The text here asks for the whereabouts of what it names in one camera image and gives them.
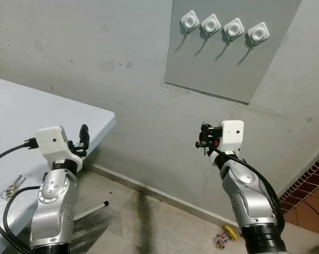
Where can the small yellow colourful toy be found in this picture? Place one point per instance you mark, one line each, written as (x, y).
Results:
(226, 235)

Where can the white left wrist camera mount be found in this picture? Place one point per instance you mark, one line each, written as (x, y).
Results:
(56, 142)

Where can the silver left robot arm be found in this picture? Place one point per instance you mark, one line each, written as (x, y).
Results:
(53, 206)

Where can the grey wall board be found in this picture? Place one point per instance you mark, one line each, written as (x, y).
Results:
(228, 69)

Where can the white folding table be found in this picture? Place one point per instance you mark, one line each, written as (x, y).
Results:
(21, 114)

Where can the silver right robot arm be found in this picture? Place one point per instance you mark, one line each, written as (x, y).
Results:
(249, 201)

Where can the white metal table leg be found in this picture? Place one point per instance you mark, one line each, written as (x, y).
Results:
(93, 209)

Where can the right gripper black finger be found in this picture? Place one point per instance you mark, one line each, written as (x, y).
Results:
(206, 127)
(201, 143)

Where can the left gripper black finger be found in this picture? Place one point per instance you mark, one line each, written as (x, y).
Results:
(84, 135)

